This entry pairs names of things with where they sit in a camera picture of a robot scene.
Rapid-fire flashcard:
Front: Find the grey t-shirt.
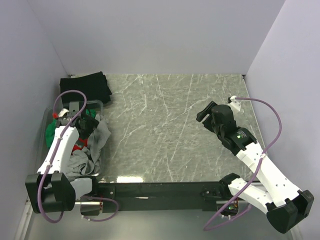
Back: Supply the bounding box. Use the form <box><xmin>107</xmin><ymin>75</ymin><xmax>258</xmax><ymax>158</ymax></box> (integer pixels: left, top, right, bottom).
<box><xmin>66</xmin><ymin>114</ymin><xmax>111</xmax><ymax>178</ymax></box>

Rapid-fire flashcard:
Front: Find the aluminium rail frame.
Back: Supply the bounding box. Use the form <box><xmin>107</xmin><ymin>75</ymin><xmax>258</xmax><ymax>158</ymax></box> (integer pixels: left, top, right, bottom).
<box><xmin>14</xmin><ymin>197</ymin><xmax>33</xmax><ymax>240</ymax></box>

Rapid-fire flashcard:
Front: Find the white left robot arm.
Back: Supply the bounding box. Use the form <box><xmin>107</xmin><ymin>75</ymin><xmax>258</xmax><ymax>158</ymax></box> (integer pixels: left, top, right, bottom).
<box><xmin>25</xmin><ymin>101</ymin><xmax>100</xmax><ymax>214</ymax></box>

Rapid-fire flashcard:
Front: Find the green t-shirt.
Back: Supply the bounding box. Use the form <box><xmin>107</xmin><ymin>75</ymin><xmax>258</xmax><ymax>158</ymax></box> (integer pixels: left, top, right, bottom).
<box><xmin>45</xmin><ymin>109</ymin><xmax>97</xmax><ymax>149</ymax></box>

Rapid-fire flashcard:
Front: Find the red t-shirt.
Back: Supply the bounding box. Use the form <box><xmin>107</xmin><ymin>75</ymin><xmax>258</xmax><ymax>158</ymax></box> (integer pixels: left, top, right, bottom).
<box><xmin>71</xmin><ymin>138</ymin><xmax>88</xmax><ymax>153</ymax></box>

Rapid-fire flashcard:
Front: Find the folded black t-shirt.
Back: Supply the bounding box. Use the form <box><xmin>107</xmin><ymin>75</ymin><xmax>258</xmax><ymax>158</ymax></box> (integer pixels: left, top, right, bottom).
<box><xmin>59</xmin><ymin>71</ymin><xmax>112</xmax><ymax>105</ymax></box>

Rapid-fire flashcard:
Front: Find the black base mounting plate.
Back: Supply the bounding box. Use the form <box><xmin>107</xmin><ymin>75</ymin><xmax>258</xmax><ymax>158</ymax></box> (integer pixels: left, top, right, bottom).
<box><xmin>82</xmin><ymin>181</ymin><xmax>232</xmax><ymax>212</ymax></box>

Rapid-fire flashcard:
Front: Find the clear plastic bin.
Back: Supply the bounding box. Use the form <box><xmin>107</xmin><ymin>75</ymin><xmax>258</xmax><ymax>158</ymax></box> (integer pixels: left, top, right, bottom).
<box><xmin>36</xmin><ymin>107</ymin><xmax>106</xmax><ymax>178</ymax></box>

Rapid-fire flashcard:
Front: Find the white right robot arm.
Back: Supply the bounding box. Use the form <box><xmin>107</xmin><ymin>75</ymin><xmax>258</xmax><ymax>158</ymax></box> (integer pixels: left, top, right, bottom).
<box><xmin>196</xmin><ymin>95</ymin><xmax>315</xmax><ymax>234</ymax></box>

